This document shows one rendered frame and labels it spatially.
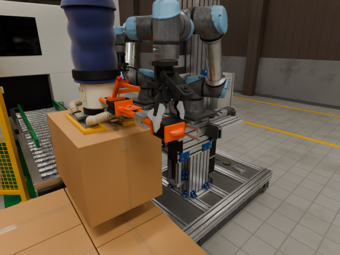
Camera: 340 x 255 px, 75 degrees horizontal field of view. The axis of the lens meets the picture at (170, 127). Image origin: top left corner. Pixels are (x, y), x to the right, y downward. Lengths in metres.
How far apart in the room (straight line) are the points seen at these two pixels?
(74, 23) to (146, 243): 1.06
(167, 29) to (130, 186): 0.75
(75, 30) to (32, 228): 1.02
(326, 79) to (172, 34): 6.10
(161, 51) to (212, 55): 0.58
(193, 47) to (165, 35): 0.96
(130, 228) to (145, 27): 0.97
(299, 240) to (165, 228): 1.26
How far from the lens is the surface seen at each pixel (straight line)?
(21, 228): 1.50
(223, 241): 2.01
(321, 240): 2.30
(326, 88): 6.63
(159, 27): 0.64
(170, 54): 0.64
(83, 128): 1.08
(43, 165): 2.09
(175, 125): 0.66
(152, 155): 1.12
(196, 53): 1.60
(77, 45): 1.12
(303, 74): 6.74
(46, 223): 1.47
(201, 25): 1.10
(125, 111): 0.88
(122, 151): 1.02
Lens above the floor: 1.45
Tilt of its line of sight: 20 degrees down
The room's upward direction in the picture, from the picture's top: straight up
